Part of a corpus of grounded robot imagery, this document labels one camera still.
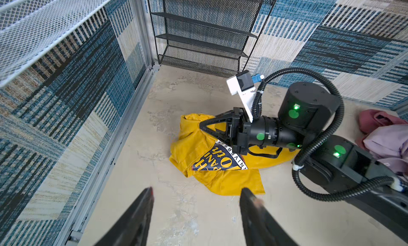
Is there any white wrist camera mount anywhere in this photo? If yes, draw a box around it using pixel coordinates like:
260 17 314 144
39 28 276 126
226 70 263 122

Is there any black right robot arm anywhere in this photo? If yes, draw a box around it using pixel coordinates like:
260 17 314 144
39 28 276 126
199 82 408 240

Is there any black corrugated cable conduit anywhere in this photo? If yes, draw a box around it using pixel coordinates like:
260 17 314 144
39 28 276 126
251 67 408 202

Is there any yellow printed t-shirt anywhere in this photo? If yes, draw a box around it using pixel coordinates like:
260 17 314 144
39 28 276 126
170 114 298 196

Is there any maroon cloth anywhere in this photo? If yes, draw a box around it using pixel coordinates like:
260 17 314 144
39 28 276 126
358 109 408 134

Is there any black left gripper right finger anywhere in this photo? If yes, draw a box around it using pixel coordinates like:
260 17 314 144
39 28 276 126
240 188 297 246

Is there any lilac cloth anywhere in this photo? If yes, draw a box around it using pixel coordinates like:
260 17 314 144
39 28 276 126
356 124 408 181

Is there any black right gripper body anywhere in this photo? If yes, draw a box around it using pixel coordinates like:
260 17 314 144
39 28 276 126
227 107 250 155

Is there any white wire mesh wall basket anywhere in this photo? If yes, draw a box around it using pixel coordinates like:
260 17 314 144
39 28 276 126
1 0 111 88

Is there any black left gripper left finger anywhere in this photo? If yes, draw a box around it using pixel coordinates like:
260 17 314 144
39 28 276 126
95 187 154 246

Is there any black wire mesh shelf rack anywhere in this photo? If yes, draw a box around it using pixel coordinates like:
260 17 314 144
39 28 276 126
146 0 277 78

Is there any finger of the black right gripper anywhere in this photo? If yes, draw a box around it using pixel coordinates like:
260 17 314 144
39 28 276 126
199 111 234 141

